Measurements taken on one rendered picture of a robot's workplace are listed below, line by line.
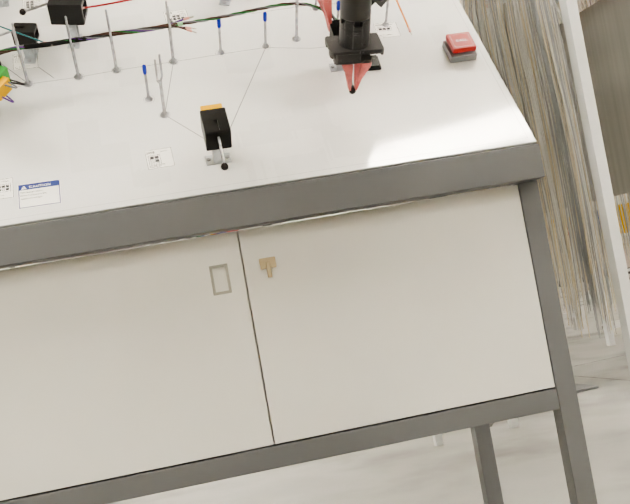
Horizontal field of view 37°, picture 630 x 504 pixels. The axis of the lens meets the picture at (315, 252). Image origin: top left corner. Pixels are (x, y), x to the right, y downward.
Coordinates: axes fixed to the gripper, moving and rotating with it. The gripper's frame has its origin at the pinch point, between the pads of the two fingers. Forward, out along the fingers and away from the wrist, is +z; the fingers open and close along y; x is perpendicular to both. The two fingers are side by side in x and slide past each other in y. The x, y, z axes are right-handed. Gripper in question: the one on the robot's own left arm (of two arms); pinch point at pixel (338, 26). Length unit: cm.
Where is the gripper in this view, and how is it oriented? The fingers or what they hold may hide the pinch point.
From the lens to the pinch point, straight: 193.4
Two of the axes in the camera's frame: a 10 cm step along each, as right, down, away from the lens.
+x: 2.1, 4.5, -8.7
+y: -9.8, 1.3, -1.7
